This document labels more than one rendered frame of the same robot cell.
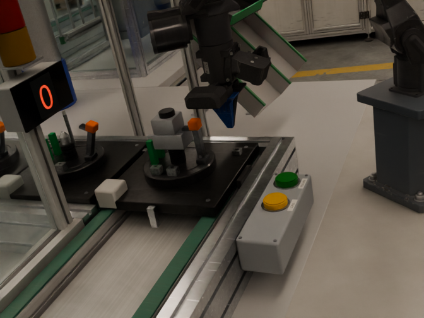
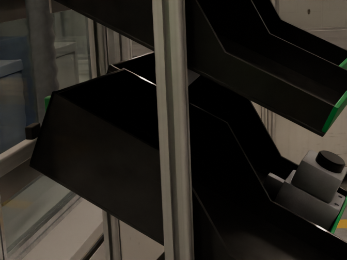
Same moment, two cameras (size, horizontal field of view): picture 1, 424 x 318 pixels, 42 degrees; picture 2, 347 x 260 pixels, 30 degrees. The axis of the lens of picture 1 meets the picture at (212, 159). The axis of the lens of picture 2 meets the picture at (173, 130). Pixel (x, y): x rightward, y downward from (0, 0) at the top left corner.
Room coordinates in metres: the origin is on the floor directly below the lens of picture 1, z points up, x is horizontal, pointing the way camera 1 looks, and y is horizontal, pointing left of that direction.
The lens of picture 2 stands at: (0.70, 0.12, 1.47)
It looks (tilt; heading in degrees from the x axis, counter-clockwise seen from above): 14 degrees down; 346
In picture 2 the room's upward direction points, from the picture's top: 3 degrees counter-clockwise
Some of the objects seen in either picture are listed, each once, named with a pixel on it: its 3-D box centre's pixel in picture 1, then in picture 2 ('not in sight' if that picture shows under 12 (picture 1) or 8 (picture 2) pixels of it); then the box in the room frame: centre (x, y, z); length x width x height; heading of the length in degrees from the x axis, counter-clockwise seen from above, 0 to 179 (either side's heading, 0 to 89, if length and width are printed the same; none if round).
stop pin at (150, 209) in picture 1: (153, 216); not in sight; (0.85, 0.12, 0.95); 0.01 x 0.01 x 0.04; 63
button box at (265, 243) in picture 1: (277, 219); not in sight; (0.78, -0.09, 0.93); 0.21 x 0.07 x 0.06; 153
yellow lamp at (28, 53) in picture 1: (14, 45); not in sight; (0.84, 0.26, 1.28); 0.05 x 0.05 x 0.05
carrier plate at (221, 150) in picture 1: (182, 173); not in sight; (0.96, 0.06, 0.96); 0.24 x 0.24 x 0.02; 63
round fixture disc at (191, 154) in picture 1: (179, 165); not in sight; (0.96, 0.06, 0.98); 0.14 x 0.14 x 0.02
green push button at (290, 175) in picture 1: (286, 182); not in sight; (0.85, -0.12, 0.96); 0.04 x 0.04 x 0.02
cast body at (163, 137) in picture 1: (165, 127); not in sight; (0.96, 0.07, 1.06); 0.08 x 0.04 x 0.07; 63
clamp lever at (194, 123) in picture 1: (194, 138); not in sight; (0.94, 0.02, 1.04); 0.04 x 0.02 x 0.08; 63
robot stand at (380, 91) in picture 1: (415, 138); not in sight; (0.91, -0.38, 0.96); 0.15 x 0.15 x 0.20; 26
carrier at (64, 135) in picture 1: (67, 148); not in sight; (1.08, 0.29, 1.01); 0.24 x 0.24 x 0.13; 63
